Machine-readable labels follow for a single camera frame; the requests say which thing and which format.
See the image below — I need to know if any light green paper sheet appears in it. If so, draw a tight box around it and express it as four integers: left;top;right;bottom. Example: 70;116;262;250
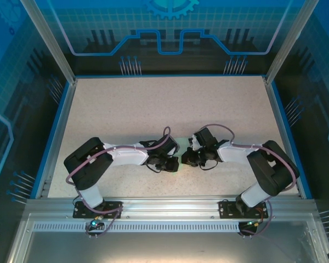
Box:
175;136;192;173

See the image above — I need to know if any small board with green light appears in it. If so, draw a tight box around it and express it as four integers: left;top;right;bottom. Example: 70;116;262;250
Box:
237;220;265;239
84;218;105;239

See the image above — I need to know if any aluminium mounting rail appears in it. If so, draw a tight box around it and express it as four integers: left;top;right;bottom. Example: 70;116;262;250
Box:
25;196;317;221

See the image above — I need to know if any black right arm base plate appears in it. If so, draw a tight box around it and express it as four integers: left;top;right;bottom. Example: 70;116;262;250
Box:
218;200;269;219

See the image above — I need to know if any slotted grey cable duct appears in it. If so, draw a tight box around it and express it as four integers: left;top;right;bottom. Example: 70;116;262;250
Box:
32;222;241;233

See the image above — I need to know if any aluminium side rail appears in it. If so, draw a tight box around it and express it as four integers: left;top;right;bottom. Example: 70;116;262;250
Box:
34;79;80;199
263;76;304;198

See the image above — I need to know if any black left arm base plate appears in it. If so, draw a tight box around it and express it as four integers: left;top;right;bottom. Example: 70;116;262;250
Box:
72;201;123;219

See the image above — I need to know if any aluminium frame post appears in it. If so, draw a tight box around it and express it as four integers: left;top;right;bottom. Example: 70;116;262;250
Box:
19;0;79;84
264;0;315;84

